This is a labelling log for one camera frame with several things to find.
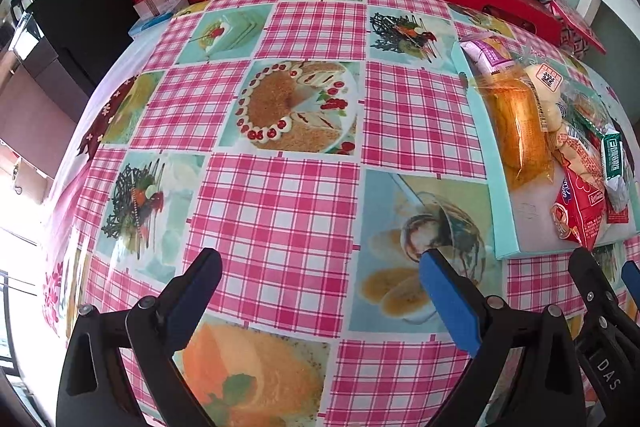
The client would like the blue tissue pack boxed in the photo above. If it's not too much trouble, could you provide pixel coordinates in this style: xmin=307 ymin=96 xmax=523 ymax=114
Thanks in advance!
xmin=129 ymin=13 xmax=176 ymax=40

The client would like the beige orange-print snack packet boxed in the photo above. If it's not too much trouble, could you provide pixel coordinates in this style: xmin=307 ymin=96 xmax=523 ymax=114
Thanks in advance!
xmin=554 ymin=121 xmax=607 ymax=194

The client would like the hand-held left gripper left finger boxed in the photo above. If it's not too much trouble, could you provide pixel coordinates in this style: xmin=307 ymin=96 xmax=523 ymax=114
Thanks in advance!
xmin=55 ymin=247 xmax=224 ymax=427

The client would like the red patterned box lid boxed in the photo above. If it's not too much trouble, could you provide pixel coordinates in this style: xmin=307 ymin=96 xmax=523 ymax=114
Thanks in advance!
xmin=549 ymin=0 xmax=608 ymax=56

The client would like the green and white snack packet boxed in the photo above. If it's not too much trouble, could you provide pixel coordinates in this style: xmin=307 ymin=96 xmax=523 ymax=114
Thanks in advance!
xmin=601 ymin=131 xmax=632 ymax=214

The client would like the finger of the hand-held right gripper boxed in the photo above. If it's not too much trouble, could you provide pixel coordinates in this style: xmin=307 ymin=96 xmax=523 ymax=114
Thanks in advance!
xmin=621 ymin=260 xmax=640 ymax=296
xmin=569 ymin=247 xmax=640 ymax=339

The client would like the pink snack packet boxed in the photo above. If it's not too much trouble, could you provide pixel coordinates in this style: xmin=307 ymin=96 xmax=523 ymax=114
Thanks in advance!
xmin=459 ymin=35 xmax=517 ymax=76

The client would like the clear green-edged biscuit packet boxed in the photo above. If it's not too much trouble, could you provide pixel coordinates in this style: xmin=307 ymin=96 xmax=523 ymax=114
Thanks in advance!
xmin=564 ymin=91 xmax=609 ymax=138

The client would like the clear-wrapped round bun packet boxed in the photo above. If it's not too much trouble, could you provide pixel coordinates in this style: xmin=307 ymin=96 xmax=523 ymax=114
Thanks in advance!
xmin=519 ymin=61 xmax=569 ymax=108

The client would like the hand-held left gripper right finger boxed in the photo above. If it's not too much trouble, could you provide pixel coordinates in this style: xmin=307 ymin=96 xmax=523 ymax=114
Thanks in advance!
xmin=418 ymin=247 xmax=584 ymax=427

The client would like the teal shallow box tray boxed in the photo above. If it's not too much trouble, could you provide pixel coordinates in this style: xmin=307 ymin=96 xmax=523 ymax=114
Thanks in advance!
xmin=451 ymin=38 xmax=640 ymax=261

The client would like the red white-print snack packet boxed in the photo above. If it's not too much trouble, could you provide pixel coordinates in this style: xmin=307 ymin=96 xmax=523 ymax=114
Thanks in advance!
xmin=549 ymin=161 xmax=609 ymax=254

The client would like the black cabinet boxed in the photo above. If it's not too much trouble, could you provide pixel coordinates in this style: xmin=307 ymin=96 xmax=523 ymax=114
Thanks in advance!
xmin=25 ymin=0 xmax=147 ymax=108

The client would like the orange bread packet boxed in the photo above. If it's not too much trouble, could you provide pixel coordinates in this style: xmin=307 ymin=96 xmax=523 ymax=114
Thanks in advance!
xmin=481 ymin=73 xmax=557 ymax=188

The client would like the pink checked printed tablecloth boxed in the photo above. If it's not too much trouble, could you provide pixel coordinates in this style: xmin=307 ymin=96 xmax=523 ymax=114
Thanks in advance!
xmin=42 ymin=0 xmax=640 ymax=427

